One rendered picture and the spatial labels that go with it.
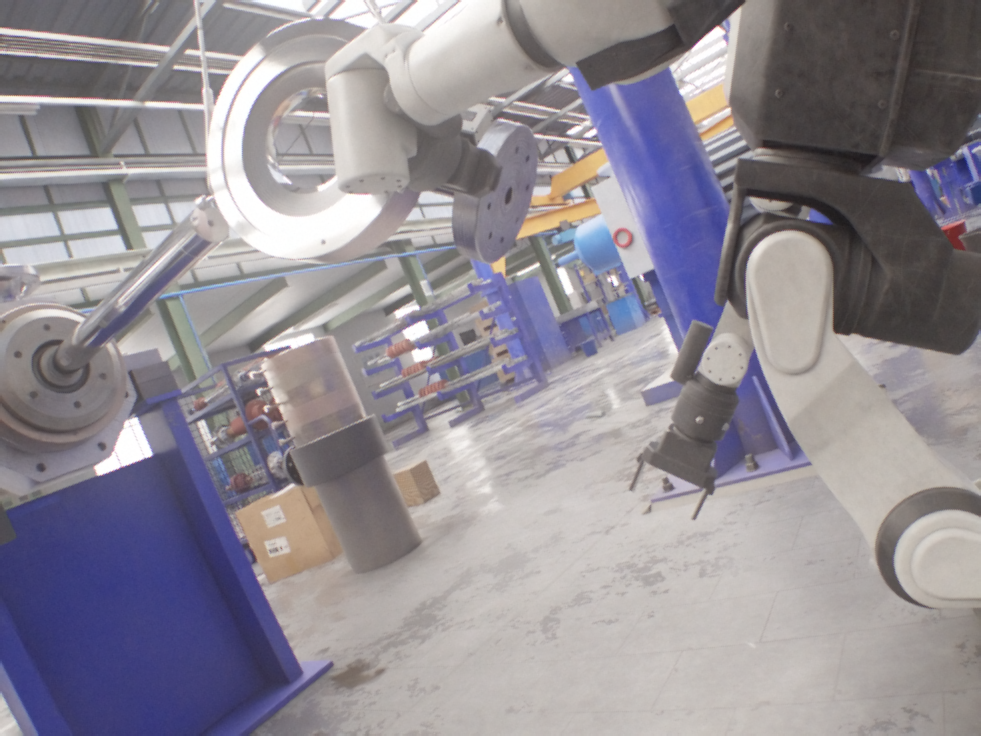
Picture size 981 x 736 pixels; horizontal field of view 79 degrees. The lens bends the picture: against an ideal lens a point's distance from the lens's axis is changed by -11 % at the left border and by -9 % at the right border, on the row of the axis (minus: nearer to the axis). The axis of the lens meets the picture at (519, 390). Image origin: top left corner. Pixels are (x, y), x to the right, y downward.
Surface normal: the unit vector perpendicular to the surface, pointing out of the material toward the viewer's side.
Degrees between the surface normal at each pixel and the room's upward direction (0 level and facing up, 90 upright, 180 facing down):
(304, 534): 90
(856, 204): 90
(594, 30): 123
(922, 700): 0
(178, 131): 90
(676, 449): 89
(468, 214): 106
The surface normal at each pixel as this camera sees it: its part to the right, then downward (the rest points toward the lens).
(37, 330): 0.79, -0.29
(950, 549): -0.33, 0.20
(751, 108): -0.91, 0.34
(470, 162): 0.91, 0.34
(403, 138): 0.95, -0.11
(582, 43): -0.11, 0.97
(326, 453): -0.01, 0.07
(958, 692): -0.39, -0.92
